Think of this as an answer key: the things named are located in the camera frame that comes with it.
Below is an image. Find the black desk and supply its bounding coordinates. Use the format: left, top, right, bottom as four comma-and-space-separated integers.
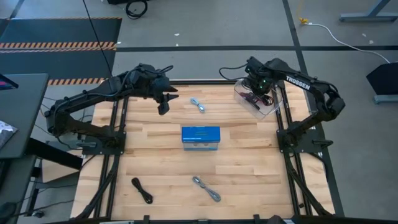
0, 73, 50, 160

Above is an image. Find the clear plastic container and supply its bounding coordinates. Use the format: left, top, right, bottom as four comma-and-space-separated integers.
233, 78, 284, 121

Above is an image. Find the white USB-C cable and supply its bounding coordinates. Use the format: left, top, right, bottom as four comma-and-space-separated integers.
190, 97, 206, 114

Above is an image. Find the grey desk leg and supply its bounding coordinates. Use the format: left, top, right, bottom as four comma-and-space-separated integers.
338, 0, 398, 22

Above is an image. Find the black floor cabinet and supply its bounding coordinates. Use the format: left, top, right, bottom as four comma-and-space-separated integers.
366, 61, 398, 105
107, 0, 150, 6

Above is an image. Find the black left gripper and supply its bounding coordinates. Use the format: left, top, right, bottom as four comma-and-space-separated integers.
146, 75, 180, 116

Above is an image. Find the white cord with yellow plug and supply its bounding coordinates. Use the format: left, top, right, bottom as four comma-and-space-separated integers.
297, 17, 391, 65

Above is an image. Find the coiled black floor cable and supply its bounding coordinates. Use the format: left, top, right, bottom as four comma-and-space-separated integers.
125, 0, 149, 21

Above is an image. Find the grey braided USB-C cable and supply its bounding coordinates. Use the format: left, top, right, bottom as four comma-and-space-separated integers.
192, 175, 222, 203

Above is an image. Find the blue cardboard box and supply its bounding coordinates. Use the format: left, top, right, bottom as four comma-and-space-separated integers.
181, 125, 221, 152

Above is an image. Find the black mat with orange stripes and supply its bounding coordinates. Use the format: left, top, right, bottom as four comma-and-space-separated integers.
0, 17, 123, 86

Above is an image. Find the thin black hanging cable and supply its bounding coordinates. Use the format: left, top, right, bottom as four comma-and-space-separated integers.
81, 0, 113, 76

